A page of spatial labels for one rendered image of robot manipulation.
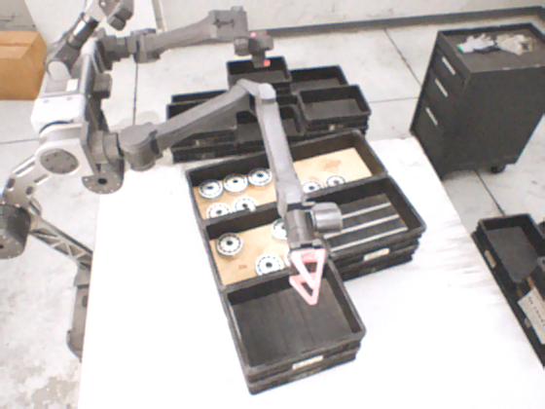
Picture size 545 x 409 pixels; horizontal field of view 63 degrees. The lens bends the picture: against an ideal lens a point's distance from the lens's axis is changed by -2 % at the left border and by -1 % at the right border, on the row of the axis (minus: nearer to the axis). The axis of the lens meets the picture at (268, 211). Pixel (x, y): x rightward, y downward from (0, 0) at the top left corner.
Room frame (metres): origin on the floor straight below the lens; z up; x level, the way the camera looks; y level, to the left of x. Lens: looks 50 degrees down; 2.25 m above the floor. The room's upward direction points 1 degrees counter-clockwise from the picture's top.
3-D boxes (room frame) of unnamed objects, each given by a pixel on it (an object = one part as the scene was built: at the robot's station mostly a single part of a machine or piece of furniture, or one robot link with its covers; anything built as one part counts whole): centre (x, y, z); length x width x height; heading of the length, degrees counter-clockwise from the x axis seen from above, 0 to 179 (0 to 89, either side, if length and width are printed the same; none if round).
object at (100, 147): (0.89, 0.44, 1.45); 0.09 x 0.08 x 0.12; 9
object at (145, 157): (0.88, 0.36, 1.44); 0.10 x 0.09 x 0.05; 99
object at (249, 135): (2.17, 0.00, 0.31); 0.40 x 0.30 x 0.34; 99
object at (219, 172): (1.24, 0.12, 0.87); 0.40 x 0.30 x 0.11; 108
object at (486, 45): (2.38, -1.22, 0.88); 0.25 x 0.19 x 0.03; 99
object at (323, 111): (2.23, -0.40, 0.37); 0.40 x 0.30 x 0.45; 99
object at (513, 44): (2.39, -1.45, 0.88); 0.29 x 0.22 x 0.03; 99
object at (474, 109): (2.32, -1.34, 0.45); 0.60 x 0.45 x 0.90; 99
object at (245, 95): (0.98, 0.18, 1.45); 0.45 x 0.14 x 0.10; 129
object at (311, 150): (1.37, -0.27, 0.87); 0.40 x 0.30 x 0.11; 108
